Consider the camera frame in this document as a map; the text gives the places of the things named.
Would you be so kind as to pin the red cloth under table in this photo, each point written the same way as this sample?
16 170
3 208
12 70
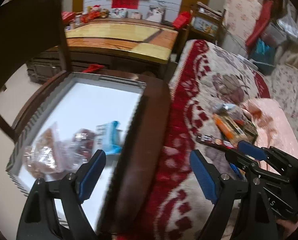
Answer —
93 68

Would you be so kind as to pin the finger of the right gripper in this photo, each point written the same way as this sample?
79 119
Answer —
251 150
240 163

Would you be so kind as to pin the clear bag red dates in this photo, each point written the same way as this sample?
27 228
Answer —
82 143

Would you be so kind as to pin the white striped cardboard box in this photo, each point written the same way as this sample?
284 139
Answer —
80 101

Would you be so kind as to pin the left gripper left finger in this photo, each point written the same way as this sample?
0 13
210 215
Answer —
88 174

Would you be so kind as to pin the red gift bag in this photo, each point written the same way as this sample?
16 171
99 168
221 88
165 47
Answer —
182 20

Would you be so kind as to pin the red gift box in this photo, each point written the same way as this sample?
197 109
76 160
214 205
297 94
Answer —
67 17

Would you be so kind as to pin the blue white snack packet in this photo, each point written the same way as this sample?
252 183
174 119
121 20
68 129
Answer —
108 138

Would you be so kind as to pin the cat photo frame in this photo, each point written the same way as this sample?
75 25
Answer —
155 14

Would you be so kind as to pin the wooden side shelf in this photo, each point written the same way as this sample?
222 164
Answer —
205 24

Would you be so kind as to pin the orange clear cracker pack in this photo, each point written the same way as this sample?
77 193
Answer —
230 129

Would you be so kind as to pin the red cream floral blanket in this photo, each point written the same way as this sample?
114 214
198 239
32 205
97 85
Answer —
206 75

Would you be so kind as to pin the marble top wooden table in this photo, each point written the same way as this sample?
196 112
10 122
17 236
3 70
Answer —
135 46

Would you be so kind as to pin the red plush toy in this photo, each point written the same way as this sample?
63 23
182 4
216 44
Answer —
93 13

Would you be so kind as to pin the pink quilt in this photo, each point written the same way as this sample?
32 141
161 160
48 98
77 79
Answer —
272 125

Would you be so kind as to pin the dark wooden chair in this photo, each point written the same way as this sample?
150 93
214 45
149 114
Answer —
30 27

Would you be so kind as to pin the clear bag brown snacks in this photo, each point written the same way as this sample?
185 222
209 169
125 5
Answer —
44 156

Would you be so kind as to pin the red wall banner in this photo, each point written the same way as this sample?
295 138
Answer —
127 4

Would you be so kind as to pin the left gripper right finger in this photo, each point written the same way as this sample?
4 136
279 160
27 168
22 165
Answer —
207 176

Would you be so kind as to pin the teal plastic bag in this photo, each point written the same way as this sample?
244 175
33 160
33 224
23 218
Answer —
263 56

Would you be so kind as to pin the dark brown coffee stick packet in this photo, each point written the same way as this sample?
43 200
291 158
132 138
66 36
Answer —
214 142

